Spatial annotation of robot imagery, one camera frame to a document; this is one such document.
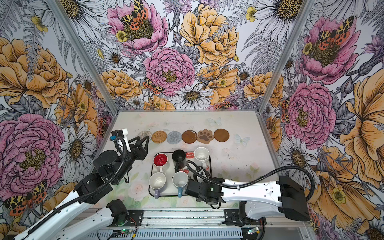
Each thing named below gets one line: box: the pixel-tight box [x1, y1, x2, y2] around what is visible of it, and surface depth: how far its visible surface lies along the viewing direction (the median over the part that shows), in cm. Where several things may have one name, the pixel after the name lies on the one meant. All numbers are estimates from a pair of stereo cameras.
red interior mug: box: [153, 153, 169, 173], surface depth 89 cm
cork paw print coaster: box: [197, 128, 214, 145], surface depth 108 cm
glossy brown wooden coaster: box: [181, 130, 198, 144], surface depth 108 cm
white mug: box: [193, 146, 210, 170], surface depth 92 cm
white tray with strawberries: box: [149, 151, 212, 197], surface depth 87 cm
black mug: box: [172, 149, 187, 173], surface depth 89 cm
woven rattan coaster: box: [151, 130, 168, 144], surface depth 108 cm
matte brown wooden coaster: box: [213, 128, 230, 142], surface depth 110 cm
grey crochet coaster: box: [167, 131, 182, 145], surface depth 107 cm
